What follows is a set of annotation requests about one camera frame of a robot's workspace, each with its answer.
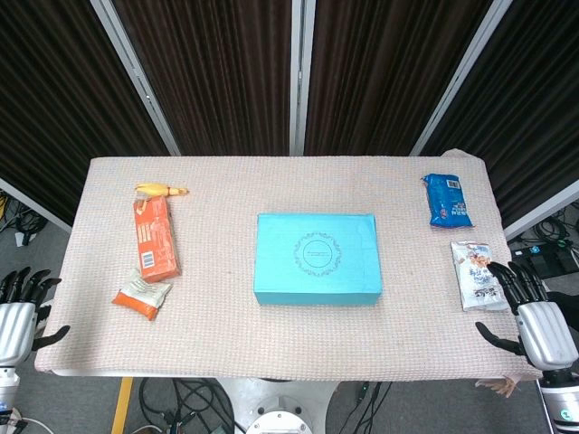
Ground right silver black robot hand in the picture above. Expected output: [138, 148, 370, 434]
[474, 260, 579, 385]

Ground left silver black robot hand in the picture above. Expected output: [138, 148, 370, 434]
[0, 266, 71, 366]

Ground light blue shoe box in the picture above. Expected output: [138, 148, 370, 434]
[252, 212, 384, 307]

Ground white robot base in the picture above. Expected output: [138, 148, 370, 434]
[216, 377, 340, 434]

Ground orange cardboard box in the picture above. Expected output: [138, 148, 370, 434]
[132, 196, 183, 284]

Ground black trouser leg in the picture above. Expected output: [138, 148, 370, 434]
[546, 291, 579, 314]

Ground black floor device blue label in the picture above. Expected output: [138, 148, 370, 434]
[510, 243, 579, 279]

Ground white snack bag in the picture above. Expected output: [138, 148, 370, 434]
[450, 241, 511, 313]

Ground orange white snack packet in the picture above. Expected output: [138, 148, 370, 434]
[111, 269, 174, 322]

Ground yellow floor tape strip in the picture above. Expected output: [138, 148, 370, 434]
[110, 377, 135, 434]

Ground blue snack bag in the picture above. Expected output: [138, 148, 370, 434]
[421, 173, 474, 229]

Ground yellow rubber chicken toy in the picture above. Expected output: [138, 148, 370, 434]
[133, 182, 190, 203]

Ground dark brown partition panel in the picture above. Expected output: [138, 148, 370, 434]
[112, 0, 293, 157]
[420, 0, 579, 227]
[0, 0, 171, 225]
[305, 0, 494, 157]

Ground beige woven tablecloth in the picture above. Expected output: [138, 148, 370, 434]
[34, 148, 542, 399]

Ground black floor cable bundle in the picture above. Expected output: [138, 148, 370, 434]
[0, 189, 49, 248]
[138, 377, 236, 434]
[337, 382, 408, 434]
[508, 203, 579, 254]

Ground grey aluminium partition rail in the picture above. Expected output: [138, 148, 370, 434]
[0, 176, 73, 234]
[504, 178, 579, 241]

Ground grey aluminium partition post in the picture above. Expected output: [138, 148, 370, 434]
[90, 0, 182, 157]
[289, 0, 317, 157]
[409, 0, 515, 157]

